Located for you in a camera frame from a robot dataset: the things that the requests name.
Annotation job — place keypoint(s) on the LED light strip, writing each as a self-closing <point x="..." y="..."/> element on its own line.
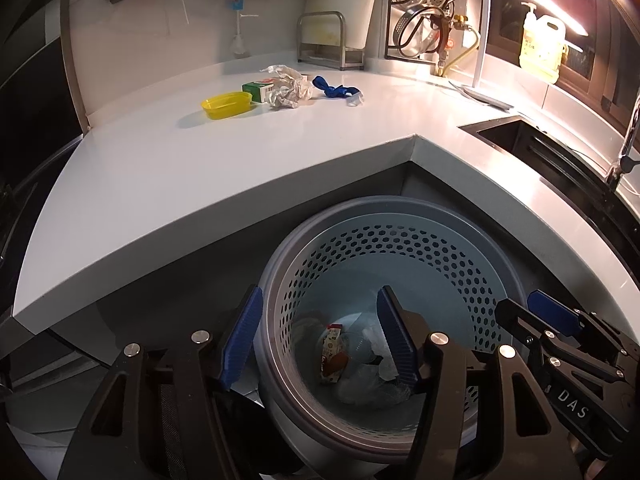
<point x="555" y="10"/>

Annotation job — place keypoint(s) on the yellow plastic tray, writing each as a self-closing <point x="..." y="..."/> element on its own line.
<point x="225" y="106"/>

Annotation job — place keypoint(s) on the bottle brush with blue tag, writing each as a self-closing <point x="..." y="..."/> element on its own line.
<point x="235" y="5"/>

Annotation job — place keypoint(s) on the clear plastic bag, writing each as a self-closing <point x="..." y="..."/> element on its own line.
<point x="360" y="382"/>

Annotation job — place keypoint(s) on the small green carton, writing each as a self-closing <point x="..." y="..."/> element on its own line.
<point x="252" y="91"/>

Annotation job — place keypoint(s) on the yellow soap bottle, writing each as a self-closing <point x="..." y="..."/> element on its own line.
<point x="542" y="50"/>

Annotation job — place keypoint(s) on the steel kitchen sink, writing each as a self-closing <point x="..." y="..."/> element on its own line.
<point x="540" y="145"/>

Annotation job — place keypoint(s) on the metal faucet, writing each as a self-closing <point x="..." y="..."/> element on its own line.
<point x="625" y="155"/>

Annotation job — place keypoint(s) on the grey perforated waste bin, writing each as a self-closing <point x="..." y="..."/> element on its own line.
<point x="390" y="240"/>

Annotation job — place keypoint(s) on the metal board stand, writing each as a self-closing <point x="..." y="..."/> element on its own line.
<point x="325" y="55"/>

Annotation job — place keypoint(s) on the round metal strainer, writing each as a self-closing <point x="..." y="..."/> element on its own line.
<point x="402" y="25"/>

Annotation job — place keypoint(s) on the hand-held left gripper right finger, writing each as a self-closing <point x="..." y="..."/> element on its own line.
<point x="395" y="340"/>

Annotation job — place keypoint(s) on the dark framed window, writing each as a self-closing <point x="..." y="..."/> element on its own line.
<point x="505" y="20"/>

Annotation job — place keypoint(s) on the crumpled white paper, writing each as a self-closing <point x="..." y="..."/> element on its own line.
<point x="287" y="90"/>

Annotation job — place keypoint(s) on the brass gas valve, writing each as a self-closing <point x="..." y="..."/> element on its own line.
<point x="457" y="20"/>

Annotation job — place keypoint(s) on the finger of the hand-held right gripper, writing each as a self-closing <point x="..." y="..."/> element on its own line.
<point x="552" y="312"/>
<point x="520" y="320"/>

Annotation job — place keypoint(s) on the red and white snack wrapper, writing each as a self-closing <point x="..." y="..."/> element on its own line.
<point x="331" y="345"/>

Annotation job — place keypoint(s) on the person's leg in dark trousers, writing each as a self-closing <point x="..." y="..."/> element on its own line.
<point x="250" y="435"/>

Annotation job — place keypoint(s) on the white vertical pipe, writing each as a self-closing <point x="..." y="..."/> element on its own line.
<point x="482" y="30"/>

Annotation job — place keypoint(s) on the white flat utensil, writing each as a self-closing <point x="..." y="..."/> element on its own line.
<point x="480" y="95"/>

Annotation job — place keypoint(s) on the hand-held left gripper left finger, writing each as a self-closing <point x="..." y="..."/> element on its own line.
<point x="240" y="340"/>

